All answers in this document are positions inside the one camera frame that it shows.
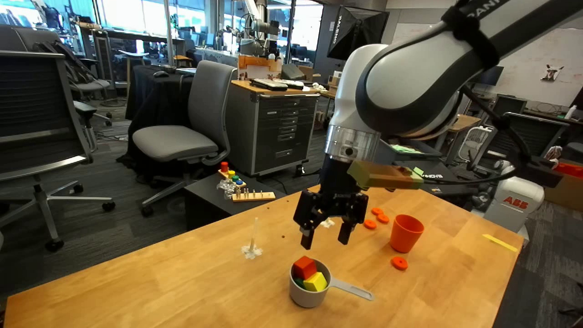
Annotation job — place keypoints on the clear plastic piece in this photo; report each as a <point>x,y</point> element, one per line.
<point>328,223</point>

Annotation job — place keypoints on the computer mouse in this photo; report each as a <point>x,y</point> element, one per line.
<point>161,74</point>

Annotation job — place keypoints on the wooden box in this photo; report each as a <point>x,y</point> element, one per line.
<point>257,66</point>

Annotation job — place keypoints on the yellow block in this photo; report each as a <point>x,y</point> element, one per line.
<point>315,282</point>

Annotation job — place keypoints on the black case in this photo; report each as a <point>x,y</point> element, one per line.
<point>439,177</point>

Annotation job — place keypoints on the grey office chair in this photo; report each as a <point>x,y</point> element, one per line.
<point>175,141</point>

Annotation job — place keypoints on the monitor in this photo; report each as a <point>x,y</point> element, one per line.
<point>489,76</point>

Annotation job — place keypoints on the wooden peg board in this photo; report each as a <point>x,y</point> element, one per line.
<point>255,196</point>

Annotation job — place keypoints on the whiteboard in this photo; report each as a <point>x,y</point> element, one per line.
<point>537,64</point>

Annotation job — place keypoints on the black draped table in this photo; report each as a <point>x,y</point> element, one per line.
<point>155,105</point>

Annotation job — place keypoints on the white keyboard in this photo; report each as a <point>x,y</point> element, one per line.
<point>291,83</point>

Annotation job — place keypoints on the orange cup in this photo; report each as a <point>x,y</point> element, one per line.
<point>404,234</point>

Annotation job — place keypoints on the yellow tape strip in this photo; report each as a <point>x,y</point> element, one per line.
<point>500,243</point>

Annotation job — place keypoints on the orange disc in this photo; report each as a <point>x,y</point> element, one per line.
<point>377,211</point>
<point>399,263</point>
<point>370,224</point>
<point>383,218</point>

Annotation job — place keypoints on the grey background robot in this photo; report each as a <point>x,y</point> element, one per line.
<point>255,34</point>

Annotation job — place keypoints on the clear crumpled plastic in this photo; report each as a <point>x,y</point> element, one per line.
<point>226,187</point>

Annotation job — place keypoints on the black side table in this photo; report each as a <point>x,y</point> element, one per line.
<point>205,205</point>

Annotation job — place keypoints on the clear peg stand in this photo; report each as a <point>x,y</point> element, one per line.
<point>253,246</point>

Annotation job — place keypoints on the green block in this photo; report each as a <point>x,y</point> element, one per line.
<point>299,282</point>

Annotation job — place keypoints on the black mesh office chair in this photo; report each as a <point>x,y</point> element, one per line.
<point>36,114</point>

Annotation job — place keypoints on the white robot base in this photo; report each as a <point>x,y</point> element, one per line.
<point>514,205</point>

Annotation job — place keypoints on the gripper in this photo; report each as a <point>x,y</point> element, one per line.
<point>336,187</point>

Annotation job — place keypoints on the wooden toy with coloured pegs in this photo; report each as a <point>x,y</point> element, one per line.
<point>230,175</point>

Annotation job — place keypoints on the gray measuring cup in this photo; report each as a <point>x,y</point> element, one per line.
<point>307,298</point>

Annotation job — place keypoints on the black keyboard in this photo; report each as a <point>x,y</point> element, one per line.
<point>268,84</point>

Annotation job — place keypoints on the black softbox light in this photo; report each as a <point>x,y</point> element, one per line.
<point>355,32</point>

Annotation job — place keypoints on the grey tool cabinet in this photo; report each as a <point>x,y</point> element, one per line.
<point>273,132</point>

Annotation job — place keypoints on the red block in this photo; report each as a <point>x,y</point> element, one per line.
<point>304,267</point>

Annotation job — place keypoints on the cardboard box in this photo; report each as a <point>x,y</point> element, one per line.
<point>565,187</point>

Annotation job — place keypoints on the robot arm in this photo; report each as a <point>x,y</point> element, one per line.
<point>410,86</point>

